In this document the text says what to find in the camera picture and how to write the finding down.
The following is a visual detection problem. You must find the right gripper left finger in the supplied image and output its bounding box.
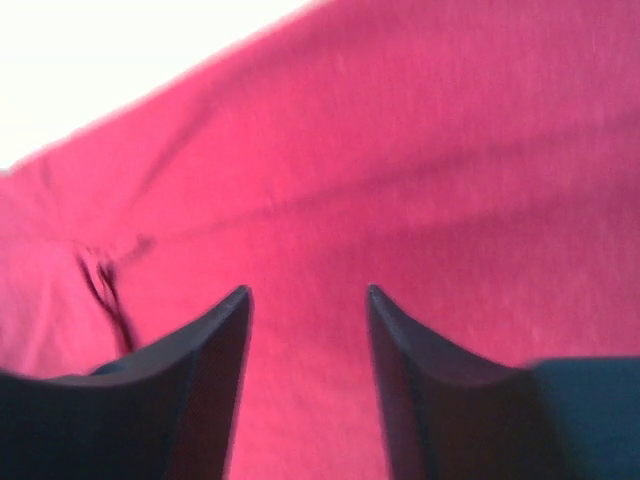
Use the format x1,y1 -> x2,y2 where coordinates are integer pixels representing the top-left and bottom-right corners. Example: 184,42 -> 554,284
1,286 -> 252,479

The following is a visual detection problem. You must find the red t shirt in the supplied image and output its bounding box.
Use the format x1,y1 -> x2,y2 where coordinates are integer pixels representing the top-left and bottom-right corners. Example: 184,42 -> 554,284
1,1 -> 639,479

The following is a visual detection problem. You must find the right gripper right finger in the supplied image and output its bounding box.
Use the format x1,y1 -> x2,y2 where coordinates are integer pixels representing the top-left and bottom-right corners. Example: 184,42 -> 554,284
368,286 -> 639,479

